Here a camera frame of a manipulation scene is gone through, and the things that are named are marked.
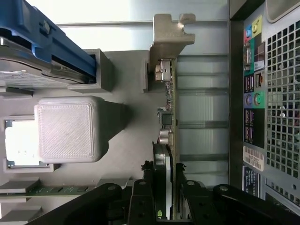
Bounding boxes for grey printed parts rack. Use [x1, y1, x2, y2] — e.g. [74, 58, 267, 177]
[0, 48, 153, 225]

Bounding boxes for silver hard disk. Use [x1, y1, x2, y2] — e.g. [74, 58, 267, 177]
[0, 35, 94, 89]

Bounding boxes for blue disk caddy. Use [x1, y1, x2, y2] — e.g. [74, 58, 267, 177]
[0, 0, 98, 84]

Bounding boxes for green RAM stick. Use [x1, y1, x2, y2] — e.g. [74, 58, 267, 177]
[0, 185, 105, 195]

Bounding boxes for silver CPU chip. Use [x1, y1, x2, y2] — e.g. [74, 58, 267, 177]
[4, 120, 51, 167]

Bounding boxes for black open PC case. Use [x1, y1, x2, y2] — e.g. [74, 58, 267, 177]
[228, 0, 300, 213]

